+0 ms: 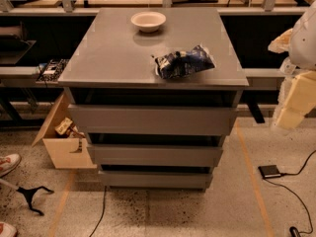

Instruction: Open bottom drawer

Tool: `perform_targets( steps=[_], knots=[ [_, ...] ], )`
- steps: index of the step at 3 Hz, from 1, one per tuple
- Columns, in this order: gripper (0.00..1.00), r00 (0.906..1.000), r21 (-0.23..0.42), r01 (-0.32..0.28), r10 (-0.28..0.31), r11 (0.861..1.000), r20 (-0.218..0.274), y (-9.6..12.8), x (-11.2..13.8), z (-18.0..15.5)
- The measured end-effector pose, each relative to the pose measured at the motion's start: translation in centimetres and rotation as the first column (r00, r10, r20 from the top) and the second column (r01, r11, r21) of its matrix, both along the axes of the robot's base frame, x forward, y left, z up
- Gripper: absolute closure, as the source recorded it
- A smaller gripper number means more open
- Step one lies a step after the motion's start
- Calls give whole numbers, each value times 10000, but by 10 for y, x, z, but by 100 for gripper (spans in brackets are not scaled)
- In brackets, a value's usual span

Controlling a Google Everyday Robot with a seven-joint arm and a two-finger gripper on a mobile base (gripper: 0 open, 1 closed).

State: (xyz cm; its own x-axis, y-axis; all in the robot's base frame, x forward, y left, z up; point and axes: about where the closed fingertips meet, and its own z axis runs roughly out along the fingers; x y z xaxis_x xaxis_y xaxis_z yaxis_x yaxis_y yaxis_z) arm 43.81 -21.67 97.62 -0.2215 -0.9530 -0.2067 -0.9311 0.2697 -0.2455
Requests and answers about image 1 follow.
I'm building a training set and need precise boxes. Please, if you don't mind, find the blue crumpled chip bag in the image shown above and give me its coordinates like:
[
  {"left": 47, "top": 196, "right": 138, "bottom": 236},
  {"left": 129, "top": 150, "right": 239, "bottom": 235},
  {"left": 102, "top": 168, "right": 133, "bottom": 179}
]
[{"left": 154, "top": 44, "right": 216, "bottom": 79}]

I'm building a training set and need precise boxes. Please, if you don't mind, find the grey drawer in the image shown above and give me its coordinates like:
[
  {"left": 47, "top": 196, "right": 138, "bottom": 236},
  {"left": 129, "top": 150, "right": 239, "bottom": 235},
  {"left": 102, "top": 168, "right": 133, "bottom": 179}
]
[
  {"left": 68, "top": 105, "right": 236, "bottom": 135},
  {"left": 98, "top": 171, "right": 212, "bottom": 190},
  {"left": 87, "top": 144, "right": 222, "bottom": 167}
]

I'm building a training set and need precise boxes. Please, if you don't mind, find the grey top drawer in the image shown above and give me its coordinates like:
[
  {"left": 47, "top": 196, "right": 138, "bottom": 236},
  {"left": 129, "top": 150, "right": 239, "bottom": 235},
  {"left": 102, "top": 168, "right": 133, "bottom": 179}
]
[{"left": 68, "top": 105, "right": 236, "bottom": 135}]

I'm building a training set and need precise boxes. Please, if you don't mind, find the black foot pedal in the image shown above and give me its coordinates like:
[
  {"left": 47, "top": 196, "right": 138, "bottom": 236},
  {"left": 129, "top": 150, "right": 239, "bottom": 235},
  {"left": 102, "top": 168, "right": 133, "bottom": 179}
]
[{"left": 258, "top": 165, "right": 281, "bottom": 179}]

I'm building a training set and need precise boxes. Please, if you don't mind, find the upper white red sneaker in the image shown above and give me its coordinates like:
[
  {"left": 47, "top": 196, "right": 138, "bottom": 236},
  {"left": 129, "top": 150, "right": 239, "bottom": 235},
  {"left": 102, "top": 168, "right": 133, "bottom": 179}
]
[{"left": 0, "top": 154, "right": 22, "bottom": 177}]

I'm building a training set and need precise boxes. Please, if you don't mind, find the lower white red sneaker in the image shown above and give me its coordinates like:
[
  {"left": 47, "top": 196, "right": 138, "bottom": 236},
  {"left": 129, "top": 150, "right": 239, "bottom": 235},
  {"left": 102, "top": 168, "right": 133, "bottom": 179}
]
[{"left": 0, "top": 222, "right": 18, "bottom": 237}]

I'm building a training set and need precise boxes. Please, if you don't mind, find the white bowl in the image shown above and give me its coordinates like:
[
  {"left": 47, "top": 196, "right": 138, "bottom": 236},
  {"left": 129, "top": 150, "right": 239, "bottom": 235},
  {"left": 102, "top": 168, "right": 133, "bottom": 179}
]
[{"left": 130, "top": 12, "right": 166, "bottom": 33}]

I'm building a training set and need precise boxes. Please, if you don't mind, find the grey drawer cabinet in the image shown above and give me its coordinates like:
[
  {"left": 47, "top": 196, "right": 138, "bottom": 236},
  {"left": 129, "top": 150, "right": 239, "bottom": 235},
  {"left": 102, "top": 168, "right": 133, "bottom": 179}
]
[{"left": 57, "top": 7, "right": 250, "bottom": 193}]

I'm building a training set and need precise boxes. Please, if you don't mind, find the grey workbench shelf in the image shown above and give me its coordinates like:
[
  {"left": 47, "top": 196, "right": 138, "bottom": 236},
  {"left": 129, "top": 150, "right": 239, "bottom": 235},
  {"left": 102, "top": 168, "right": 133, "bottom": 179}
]
[{"left": 0, "top": 5, "right": 316, "bottom": 92}]

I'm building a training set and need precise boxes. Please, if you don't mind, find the white red sneaker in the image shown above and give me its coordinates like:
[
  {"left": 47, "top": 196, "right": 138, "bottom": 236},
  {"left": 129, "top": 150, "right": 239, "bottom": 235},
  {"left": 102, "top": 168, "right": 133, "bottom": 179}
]
[
  {"left": 0, "top": 222, "right": 18, "bottom": 237},
  {"left": 0, "top": 154, "right": 22, "bottom": 177}
]

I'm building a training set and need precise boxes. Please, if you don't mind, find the grey middle drawer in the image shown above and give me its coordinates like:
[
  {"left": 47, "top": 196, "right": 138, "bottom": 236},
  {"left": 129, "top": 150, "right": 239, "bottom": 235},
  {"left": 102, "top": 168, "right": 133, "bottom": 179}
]
[{"left": 87, "top": 144, "right": 222, "bottom": 167}]

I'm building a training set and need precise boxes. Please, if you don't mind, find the cardboard box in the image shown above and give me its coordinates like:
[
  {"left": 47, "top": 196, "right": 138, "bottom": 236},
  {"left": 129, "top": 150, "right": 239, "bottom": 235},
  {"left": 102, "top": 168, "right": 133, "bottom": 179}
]
[{"left": 32, "top": 93, "right": 96, "bottom": 169}]

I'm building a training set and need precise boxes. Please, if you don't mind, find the black pedal cable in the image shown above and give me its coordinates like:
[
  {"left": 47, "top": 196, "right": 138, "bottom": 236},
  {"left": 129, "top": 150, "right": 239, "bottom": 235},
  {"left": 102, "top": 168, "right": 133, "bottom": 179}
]
[{"left": 264, "top": 149, "right": 316, "bottom": 237}]

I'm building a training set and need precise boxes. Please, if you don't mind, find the small box in carton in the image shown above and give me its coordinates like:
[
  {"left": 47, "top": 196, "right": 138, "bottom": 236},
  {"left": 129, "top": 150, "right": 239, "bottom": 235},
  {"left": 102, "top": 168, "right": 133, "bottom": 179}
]
[{"left": 55, "top": 118, "right": 73, "bottom": 135}]

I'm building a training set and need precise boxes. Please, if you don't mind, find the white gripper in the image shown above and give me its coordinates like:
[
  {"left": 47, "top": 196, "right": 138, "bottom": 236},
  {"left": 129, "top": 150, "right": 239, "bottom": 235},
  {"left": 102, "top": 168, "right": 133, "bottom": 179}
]
[{"left": 273, "top": 57, "right": 316, "bottom": 130}]

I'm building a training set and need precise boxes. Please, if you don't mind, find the black patterned notebook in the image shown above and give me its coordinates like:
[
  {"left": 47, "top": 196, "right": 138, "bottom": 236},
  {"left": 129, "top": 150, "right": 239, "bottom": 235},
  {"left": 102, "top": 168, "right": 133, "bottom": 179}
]
[{"left": 38, "top": 59, "right": 68, "bottom": 82}]

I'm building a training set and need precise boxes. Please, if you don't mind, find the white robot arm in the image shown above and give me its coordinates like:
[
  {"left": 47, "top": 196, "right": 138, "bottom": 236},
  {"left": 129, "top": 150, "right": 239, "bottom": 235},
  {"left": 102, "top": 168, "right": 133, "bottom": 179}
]
[{"left": 268, "top": 1, "right": 316, "bottom": 133}]

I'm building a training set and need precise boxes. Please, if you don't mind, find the black floor cable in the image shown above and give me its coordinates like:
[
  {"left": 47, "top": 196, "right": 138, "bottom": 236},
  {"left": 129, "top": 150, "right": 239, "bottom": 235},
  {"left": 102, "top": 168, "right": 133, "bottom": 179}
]
[{"left": 88, "top": 185, "right": 108, "bottom": 237}]

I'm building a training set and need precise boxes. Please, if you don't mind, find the grey bottom drawer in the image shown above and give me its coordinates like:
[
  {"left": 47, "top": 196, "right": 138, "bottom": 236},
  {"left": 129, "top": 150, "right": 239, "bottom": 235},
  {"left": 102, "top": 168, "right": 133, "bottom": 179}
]
[{"left": 98, "top": 171, "right": 212, "bottom": 190}]

